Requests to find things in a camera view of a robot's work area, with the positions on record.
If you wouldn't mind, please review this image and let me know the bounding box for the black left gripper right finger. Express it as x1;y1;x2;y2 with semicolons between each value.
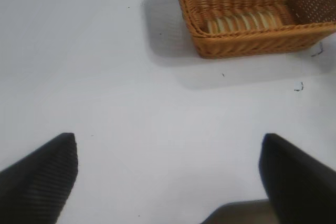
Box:
258;133;336;224

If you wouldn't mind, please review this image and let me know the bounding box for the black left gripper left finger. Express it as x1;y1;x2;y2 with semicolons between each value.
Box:
0;132;79;224

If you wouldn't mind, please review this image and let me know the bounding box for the long striped bread roll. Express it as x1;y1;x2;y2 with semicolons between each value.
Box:
206;10;282;34

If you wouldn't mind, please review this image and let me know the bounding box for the brown woven wicker basket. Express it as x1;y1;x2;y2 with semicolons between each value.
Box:
173;0;336;59

